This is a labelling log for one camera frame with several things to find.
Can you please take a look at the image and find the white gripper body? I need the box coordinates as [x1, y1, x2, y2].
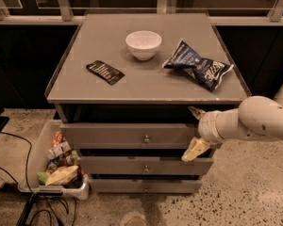
[198, 110, 225, 144]

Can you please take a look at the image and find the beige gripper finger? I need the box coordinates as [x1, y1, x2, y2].
[188, 106, 206, 121]
[181, 137, 210, 162]

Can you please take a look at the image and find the grey top drawer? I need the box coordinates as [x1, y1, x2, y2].
[60, 122, 199, 150]

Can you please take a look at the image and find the grey drawer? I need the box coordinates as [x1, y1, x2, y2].
[90, 179, 202, 194]
[60, 122, 199, 150]
[79, 156, 213, 175]

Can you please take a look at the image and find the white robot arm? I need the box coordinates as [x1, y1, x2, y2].
[181, 96, 283, 162]

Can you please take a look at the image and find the grey drawer cabinet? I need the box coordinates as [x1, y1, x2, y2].
[45, 13, 250, 180]

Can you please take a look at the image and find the grey bottom drawer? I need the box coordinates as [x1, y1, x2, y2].
[90, 179, 202, 194]

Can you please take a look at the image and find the grey middle drawer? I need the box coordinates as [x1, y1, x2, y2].
[79, 156, 213, 175]

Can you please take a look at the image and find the blue chip bag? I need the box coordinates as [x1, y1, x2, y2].
[162, 40, 234, 91]

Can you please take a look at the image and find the white ceramic bowl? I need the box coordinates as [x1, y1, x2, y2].
[125, 30, 162, 61]

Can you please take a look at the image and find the black snack packet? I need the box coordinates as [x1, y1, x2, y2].
[86, 60, 125, 86]

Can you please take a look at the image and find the white labelled bottle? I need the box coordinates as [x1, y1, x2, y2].
[46, 141, 71, 160]

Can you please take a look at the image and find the yellow snack bag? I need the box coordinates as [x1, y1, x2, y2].
[45, 166, 78, 186]

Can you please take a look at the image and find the red soda can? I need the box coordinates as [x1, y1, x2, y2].
[53, 132, 63, 146]

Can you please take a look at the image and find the dark can in bin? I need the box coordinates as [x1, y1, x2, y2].
[47, 162, 58, 172]

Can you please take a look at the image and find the green snack packet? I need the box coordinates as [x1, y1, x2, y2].
[37, 171, 50, 186]

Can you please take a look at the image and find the metal window railing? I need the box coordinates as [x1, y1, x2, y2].
[0, 0, 283, 26]

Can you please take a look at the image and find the black floor cable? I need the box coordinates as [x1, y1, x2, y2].
[0, 129, 77, 226]

